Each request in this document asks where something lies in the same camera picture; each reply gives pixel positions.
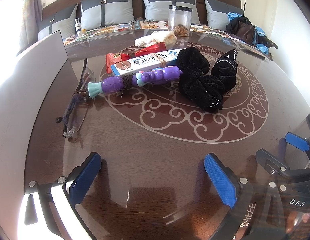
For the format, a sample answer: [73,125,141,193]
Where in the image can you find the white storage box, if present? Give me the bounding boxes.
[0,31,68,238]

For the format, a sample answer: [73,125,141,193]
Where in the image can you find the grey cushion far right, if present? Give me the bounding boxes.
[204,0,244,31]

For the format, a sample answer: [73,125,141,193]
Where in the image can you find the white spray bottle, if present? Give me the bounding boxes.
[75,18,83,37]

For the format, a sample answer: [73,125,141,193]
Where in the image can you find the dark handbag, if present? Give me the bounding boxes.
[226,16,258,46]

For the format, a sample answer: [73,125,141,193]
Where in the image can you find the red candy packet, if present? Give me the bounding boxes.
[106,42,166,74]

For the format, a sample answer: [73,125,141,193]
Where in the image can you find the blue garment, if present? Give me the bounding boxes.
[228,12,269,55]

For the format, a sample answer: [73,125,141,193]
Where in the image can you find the cream knitted sock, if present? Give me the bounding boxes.
[134,30,177,49]

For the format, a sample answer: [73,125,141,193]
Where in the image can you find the eyeglasses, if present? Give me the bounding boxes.
[56,59,95,138]

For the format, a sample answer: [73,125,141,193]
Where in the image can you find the white blue ointment box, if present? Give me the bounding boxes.
[111,49,182,76]

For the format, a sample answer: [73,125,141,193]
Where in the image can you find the grey curtain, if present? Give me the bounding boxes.
[20,0,42,50]

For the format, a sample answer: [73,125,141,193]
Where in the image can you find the black beaded velvet scrunchie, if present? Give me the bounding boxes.
[178,71,224,113]

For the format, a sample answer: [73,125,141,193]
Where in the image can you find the clear plastic jar black lid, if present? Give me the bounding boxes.
[168,5,192,37]

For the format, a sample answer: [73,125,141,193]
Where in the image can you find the purple toy wand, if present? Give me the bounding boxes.
[87,66,183,98]

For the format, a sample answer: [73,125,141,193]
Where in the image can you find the black trimmed velvet scrunchie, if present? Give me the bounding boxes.
[210,49,238,94]

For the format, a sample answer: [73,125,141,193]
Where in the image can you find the grey cushion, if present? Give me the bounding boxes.
[143,0,199,24]
[204,0,244,31]
[38,3,79,40]
[81,0,134,30]

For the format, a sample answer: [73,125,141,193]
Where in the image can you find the grey cushion far left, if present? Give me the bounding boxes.
[38,3,79,40]

